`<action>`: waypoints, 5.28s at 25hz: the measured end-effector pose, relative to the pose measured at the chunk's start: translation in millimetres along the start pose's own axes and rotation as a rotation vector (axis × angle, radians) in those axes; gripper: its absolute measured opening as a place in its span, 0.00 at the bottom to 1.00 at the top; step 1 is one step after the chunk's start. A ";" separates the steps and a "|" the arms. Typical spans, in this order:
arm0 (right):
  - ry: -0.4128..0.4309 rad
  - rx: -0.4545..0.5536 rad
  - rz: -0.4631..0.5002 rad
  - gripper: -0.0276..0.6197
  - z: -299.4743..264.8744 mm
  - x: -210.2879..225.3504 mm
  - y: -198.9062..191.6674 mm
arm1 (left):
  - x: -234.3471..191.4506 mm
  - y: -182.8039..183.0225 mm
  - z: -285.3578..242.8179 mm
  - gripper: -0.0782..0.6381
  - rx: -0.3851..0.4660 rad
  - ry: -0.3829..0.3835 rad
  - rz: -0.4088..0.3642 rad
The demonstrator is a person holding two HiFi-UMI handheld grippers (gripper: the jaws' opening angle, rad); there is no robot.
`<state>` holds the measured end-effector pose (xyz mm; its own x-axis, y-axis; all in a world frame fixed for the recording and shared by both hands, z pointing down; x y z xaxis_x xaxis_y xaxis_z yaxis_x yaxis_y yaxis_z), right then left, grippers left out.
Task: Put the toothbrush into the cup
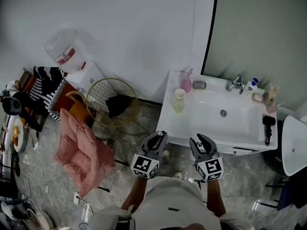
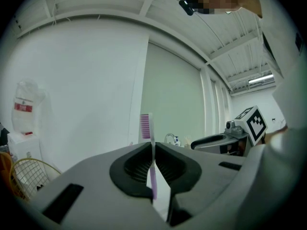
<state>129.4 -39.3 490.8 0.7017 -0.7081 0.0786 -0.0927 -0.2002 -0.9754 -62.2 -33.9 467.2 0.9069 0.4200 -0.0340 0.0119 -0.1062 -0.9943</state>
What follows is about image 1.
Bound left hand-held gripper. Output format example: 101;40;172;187
130;132;168;180

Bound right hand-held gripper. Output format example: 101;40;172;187
189;133;224;183

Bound cream cup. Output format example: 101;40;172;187
175;88;186;101

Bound person's right forearm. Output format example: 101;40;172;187
206;179;227;218

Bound person's left forearm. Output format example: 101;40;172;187
120;175;147;211

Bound white sink basin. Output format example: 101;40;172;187
155;70;279;153

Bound white vanity cabinet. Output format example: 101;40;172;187
167;141;259;157

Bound clear glass jar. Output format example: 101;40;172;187
170;95;186;114

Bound soap dish with grey soap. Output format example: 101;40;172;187
192;80;207;90

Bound person's light grey shirt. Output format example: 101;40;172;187
88;175;246;230

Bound chrome faucet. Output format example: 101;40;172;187
226;74;246;95

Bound soap dish with beige soap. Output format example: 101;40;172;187
251;92;264;104

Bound white bottle with blue pump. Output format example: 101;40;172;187
244;78;260;96

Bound orange wooden chair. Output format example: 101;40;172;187
65;91;94;129

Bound black chair legs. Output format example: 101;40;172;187
258;175;307;211

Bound beige figurine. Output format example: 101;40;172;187
268;83;280;103

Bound white water dispenser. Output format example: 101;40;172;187
65;61;111;96

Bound black and white striped cloth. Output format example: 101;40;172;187
29;66;67;122

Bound clear water jug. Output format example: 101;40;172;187
45;28;83;74

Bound white round plate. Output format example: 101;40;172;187
11;122;29;153

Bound black headphones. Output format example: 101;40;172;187
1;95;23;116

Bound gold wire basket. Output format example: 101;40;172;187
85;78;139;128

